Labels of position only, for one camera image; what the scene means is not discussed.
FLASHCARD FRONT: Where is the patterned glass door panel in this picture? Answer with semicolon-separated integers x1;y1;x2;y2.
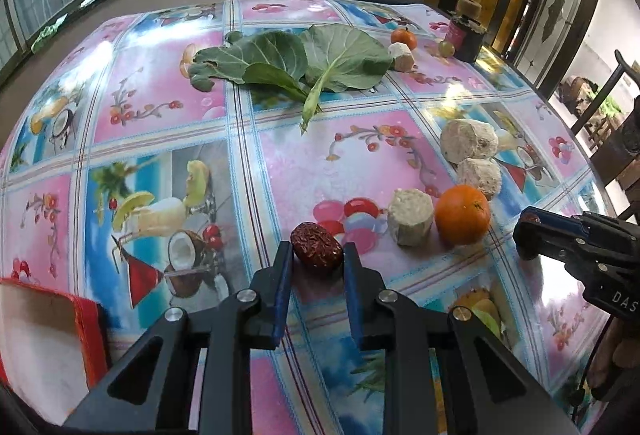
515;0;607;86

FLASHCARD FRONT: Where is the small orange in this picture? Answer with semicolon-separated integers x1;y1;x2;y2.
391;28;417;50

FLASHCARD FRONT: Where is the green lobed cabbage leaf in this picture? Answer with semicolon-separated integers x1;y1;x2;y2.
189;32;313;102

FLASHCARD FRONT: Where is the red cardboard tray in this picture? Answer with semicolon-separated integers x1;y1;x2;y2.
0;277;110;426

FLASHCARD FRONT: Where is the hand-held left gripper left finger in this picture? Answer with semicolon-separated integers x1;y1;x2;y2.
62;241;295;435

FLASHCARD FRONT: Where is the printed plastic tablecloth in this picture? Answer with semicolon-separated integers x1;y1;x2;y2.
0;0;616;435

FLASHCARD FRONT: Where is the green long-stemmed cabbage leaf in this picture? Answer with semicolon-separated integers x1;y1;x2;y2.
299;25;395;134

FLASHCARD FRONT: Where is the dark jar with cork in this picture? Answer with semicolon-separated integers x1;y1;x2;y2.
446;0;487;64

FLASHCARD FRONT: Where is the green cloth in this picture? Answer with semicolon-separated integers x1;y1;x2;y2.
31;26;68;54

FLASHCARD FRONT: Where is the dark red date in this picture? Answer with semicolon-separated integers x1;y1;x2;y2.
291;222;345;270

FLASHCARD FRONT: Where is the dark wooden chair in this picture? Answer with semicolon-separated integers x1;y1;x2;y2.
570;50;640;196

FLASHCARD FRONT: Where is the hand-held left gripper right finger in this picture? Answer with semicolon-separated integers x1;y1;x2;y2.
342;242;581;435

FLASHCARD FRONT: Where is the beige cylinder cake upper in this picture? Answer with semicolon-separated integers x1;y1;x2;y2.
440;119;499;164

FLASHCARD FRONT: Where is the person's right hand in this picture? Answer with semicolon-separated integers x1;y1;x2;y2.
587;320;640;402

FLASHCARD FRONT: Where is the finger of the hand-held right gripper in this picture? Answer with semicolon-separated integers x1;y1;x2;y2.
512;220;596;277
520;206;608;241

